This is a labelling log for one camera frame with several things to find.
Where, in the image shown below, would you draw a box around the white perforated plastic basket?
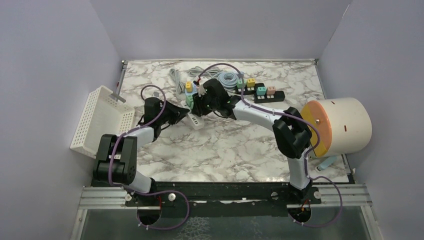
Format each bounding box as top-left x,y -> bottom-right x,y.
70,85 -> 135,159

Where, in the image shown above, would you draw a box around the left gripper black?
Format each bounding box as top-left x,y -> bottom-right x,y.
156,99 -> 188,125

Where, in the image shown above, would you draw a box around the yellow adapter on rear strip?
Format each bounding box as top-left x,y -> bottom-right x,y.
246,78 -> 256,88

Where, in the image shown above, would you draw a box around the light blue coiled cable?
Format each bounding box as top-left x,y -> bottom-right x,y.
216,71 -> 244,92

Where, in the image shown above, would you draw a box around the pink adapter on front strip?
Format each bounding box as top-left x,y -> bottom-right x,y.
266,86 -> 276,96

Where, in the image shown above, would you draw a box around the black power strip rear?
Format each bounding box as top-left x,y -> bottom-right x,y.
234,83 -> 265,95

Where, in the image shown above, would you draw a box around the white power strip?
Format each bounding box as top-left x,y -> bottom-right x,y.
180,100 -> 205,131

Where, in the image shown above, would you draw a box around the yellow plug adapter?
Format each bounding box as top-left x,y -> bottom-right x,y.
185,81 -> 193,93

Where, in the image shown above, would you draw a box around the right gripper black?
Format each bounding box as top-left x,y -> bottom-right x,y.
190,89 -> 219,118

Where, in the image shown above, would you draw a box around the green adapter on rear strip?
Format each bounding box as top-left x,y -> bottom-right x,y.
236,78 -> 246,89

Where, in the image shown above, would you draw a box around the grey cable bundle middle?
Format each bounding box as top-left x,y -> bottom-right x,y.
187,65 -> 223,80

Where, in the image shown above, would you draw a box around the round blue power socket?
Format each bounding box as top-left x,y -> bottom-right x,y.
184,88 -> 198,100

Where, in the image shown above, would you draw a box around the black power strip front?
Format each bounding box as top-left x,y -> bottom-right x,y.
254,90 -> 286,104

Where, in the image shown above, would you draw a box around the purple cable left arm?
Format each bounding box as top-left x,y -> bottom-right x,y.
107,84 -> 191,231

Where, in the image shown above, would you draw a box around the light blue small object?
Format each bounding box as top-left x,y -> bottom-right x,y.
316,156 -> 338,172

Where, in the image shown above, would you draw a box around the green plug adapter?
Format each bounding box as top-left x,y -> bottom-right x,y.
185,95 -> 194,109

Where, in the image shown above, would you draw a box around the aluminium rail base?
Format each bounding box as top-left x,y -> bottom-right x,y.
78,183 -> 373,210

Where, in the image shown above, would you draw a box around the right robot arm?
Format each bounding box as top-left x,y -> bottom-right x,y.
186,79 -> 313,204

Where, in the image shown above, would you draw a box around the teal adapter on front strip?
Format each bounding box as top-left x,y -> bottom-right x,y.
256,86 -> 267,97

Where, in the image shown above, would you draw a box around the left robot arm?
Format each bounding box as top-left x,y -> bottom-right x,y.
92,97 -> 190,206

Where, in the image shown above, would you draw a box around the grey cable bundle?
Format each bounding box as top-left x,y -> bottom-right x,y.
168,67 -> 186,95
187,65 -> 223,80

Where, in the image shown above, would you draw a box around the cream cylinder with orange lid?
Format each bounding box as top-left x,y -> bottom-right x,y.
300,97 -> 373,158

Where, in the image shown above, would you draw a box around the black power strip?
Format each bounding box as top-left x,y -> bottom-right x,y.
234,83 -> 265,95
254,90 -> 286,104

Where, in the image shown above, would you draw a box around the grey cable bundle left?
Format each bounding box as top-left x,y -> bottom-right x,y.
168,67 -> 186,95

